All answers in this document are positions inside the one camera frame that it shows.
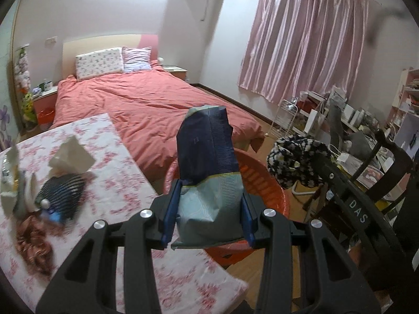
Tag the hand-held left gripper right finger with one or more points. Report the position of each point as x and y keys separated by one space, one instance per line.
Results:
x=247 y=216

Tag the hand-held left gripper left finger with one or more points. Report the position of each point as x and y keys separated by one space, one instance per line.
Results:
x=172 y=202

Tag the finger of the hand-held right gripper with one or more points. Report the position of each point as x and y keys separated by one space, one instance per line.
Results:
x=322 y=168

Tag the orange plastic basket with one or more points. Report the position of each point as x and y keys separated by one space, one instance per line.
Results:
x=262 y=183

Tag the navy and teal garment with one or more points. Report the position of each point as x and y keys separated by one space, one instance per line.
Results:
x=209 y=157

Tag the blue tissue packet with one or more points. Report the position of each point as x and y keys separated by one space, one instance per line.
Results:
x=56 y=217

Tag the black white floral fleece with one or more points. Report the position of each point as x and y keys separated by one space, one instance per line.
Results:
x=291 y=160

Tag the cluttered desk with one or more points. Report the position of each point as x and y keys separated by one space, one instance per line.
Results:
x=356 y=166

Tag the grey cloth bag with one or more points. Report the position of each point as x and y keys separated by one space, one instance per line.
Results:
x=337 y=121

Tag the black wooden chair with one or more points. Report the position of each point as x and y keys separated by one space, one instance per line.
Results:
x=392 y=157

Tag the pink floral tablecloth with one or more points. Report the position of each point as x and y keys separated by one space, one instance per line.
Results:
x=114 y=170

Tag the red bed duvet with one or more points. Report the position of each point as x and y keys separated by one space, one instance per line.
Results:
x=147 y=104

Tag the pink white bookshelf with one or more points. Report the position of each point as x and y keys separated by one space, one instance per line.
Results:
x=407 y=104

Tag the crumpled white tissue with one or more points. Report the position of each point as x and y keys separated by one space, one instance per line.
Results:
x=72 y=157

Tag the black striped garment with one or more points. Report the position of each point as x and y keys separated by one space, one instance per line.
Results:
x=62 y=189

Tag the pink satin curtain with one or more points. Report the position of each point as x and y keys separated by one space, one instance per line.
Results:
x=304 y=39

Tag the wooden nightstand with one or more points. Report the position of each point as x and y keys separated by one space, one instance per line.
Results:
x=175 y=71

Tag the reddish brown crumpled garment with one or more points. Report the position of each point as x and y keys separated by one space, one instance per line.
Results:
x=32 y=242

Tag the striped pink pillow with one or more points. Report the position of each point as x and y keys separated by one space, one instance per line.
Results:
x=137 y=59

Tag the small orange bin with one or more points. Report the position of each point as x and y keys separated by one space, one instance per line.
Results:
x=45 y=116

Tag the floral white pillow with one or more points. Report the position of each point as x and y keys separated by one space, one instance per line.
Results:
x=98 y=63

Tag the pink nightstand with mug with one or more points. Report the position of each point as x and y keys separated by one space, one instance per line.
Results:
x=44 y=99

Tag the white plastic packaging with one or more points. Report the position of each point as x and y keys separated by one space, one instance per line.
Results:
x=8 y=186

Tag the white mug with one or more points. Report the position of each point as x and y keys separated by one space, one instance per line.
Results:
x=46 y=85

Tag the cream and pink headboard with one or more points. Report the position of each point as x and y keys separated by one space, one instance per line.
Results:
x=98 y=42

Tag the wardrobe with purple flowers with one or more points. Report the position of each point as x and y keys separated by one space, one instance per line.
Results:
x=4 y=121

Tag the hanging stuffed toys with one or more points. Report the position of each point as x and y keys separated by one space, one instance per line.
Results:
x=24 y=78

